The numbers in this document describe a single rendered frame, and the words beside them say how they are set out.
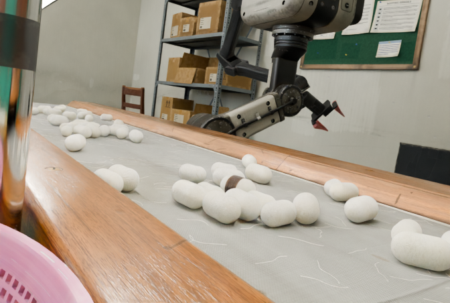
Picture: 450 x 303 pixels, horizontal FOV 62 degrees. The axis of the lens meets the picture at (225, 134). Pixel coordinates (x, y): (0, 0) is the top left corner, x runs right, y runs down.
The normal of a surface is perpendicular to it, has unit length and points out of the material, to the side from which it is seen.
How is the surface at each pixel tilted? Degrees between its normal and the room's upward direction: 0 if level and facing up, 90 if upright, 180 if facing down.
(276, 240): 0
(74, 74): 90
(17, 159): 90
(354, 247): 0
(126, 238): 0
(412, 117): 90
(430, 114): 90
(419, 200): 45
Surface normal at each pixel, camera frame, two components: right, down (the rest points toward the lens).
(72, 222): 0.14, -0.99
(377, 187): -0.47, -0.74
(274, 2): -0.87, -0.08
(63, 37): 0.62, 0.15
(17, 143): 0.89, 0.15
